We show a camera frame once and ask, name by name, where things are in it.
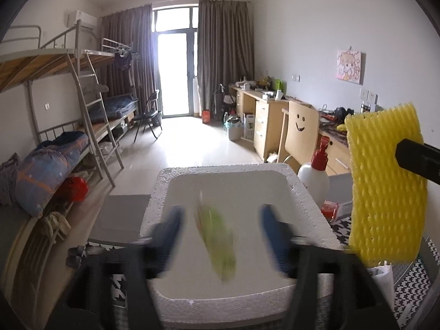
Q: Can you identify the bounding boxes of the cartoon wall picture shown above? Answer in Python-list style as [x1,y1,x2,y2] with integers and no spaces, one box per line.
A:
[336,49,362,84]

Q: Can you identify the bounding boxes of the black folding chair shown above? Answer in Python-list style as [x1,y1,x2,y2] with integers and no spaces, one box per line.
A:
[133,89,163,142]

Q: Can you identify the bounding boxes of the brown curtain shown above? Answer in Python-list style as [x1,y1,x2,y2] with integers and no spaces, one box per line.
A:
[99,4,155,109]
[197,0,254,110]

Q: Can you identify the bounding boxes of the left brown curtain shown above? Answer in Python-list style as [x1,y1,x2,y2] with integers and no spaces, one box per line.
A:
[99,4,155,109]

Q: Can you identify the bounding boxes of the white pump lotion bottle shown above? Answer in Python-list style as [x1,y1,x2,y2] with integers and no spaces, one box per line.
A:
[298,136,330,209]

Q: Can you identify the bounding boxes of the white bucket on floor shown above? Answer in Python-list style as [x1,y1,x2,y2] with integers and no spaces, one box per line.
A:
[224,115,244,142]

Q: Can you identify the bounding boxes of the red plastic bag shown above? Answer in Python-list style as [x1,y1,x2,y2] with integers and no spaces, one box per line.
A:
[55,177,89,202]

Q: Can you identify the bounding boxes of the wall socket plate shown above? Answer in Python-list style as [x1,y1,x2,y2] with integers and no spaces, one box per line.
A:
[359,88,377,104]

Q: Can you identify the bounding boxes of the yellow object on desk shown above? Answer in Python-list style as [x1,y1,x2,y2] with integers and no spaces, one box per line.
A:
[336,124,347,132]

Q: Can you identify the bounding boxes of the red snack packet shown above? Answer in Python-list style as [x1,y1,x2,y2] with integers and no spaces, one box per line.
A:
[321,200,339,222]

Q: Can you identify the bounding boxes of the right brown curtain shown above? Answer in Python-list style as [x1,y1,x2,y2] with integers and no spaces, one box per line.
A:
[197,0,254,110]

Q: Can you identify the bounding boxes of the metal bunk bed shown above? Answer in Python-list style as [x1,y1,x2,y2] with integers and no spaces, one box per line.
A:
[0,20,140,221]

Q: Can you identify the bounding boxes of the green plastic wrapper bag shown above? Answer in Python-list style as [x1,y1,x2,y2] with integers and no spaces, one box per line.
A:
[195,192,237,283]

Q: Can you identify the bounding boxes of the blue plaid bedding bundle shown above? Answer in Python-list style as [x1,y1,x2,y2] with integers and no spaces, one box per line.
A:
[1,131,89,218]

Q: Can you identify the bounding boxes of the wooden desk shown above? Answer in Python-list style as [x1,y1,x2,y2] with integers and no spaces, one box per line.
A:
[228,85,351,176]

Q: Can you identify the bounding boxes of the white air conditioner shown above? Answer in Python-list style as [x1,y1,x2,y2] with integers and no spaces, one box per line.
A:
[67,10,98,30]

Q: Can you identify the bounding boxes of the yellow foam net sleeve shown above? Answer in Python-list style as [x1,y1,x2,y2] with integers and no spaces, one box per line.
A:
[345,104,427,267]

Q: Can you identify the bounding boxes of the wooden smiley chair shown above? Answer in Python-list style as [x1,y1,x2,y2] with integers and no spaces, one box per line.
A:
[277,101,319,173]

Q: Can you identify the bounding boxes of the white styrofoam box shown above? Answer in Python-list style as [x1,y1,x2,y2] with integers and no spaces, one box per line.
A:
[140,163,341,329]

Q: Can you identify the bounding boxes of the houndstooth table mat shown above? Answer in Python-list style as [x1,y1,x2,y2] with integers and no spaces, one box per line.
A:
[86,215,439,329]

